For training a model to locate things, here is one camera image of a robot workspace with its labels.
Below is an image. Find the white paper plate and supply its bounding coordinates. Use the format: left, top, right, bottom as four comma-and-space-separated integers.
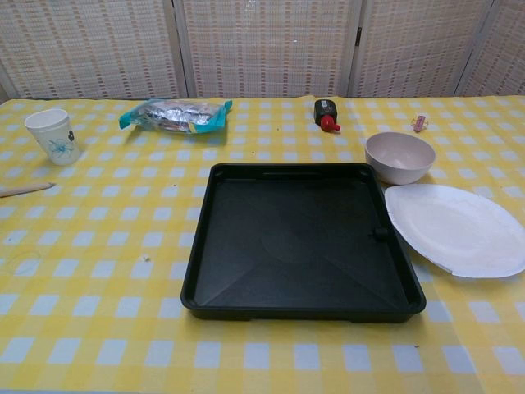
384, 183, 525, 279

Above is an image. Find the black plastic square tray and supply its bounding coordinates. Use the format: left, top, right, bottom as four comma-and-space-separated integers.
180, 162, 427, 325

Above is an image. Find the black bottle red cap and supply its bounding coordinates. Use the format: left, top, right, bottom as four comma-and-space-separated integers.
313, 98, 342, 134

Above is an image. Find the teal and silver snack bag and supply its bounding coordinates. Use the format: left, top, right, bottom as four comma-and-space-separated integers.
118, 98, 233, 135

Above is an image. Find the beige round bowl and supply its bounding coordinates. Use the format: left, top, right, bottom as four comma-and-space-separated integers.
365, 131, 436, 186

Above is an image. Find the woven folding screen panel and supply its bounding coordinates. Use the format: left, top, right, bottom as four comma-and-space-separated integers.
348, 0, 493, 99
0, 0, 190, 101
174, 0, 364, 99
457, 0, 525, 98

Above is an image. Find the yellow white checkered tablecloth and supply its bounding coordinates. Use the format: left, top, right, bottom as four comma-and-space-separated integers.
0, 94, 525, 394

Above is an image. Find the white paper cup blue flower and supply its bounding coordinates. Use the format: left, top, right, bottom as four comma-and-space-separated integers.
24, 108, 81, 166

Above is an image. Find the wooden stick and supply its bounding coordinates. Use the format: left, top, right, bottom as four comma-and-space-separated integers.
0, 181, 57, 199

